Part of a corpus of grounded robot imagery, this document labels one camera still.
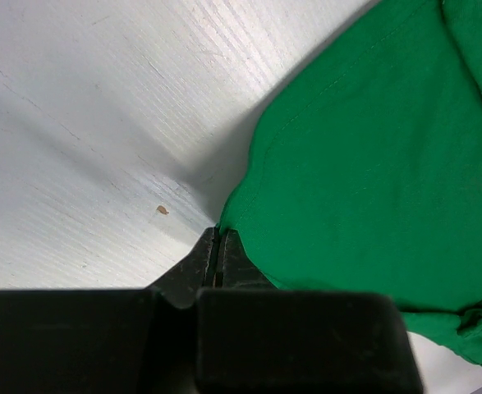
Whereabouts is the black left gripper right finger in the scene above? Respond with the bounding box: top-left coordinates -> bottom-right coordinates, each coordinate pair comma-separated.
195,231 -> 424,393

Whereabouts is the green t shirt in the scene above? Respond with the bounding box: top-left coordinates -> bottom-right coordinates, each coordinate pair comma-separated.
218,1 -> 482,366

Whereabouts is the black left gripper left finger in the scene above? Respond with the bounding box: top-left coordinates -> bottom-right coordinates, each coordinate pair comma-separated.
0,227 -> 217,393

